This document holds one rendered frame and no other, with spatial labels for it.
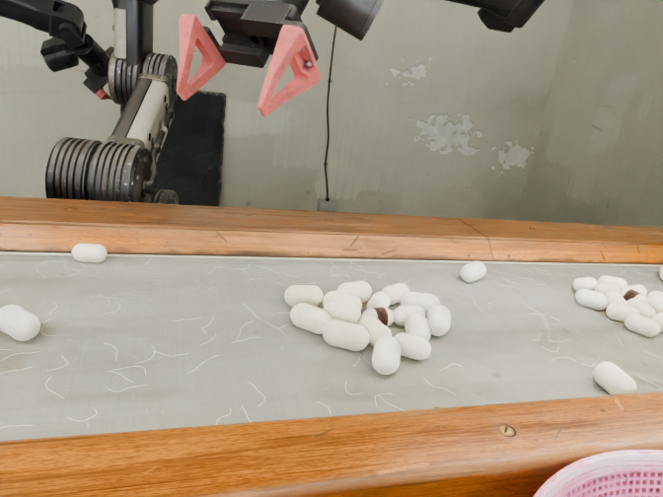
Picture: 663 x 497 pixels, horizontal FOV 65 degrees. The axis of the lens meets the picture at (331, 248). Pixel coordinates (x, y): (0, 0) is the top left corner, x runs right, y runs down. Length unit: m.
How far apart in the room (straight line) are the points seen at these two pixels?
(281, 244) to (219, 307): 0.15
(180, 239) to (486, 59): 2.39
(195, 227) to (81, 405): 0.29
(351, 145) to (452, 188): 0.62
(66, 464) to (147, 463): 0.04
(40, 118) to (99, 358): 2.23
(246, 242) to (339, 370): 0.24
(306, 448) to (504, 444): 0.12
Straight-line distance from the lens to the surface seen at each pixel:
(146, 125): 0.93
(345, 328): 0.42
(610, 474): 0.36
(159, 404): 0.36
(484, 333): 0.51
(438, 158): 2.79
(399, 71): 2.65
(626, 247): 0.87
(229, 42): 0.60
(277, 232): 0.61
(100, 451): 0.30
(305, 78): 0.54
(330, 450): 0.30
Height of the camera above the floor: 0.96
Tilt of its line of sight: 20 degrees down
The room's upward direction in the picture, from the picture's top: 8 degrees clockwise
